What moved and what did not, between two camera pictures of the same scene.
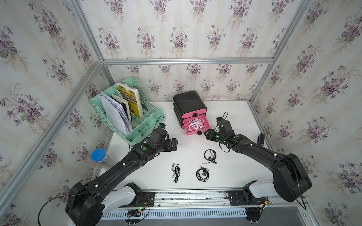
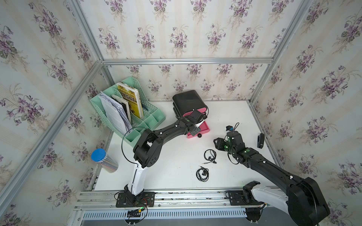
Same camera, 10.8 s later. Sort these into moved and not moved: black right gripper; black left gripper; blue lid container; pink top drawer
Moved: black right gripper; black left gripper
Not moved: blue lid container; pink top drawer
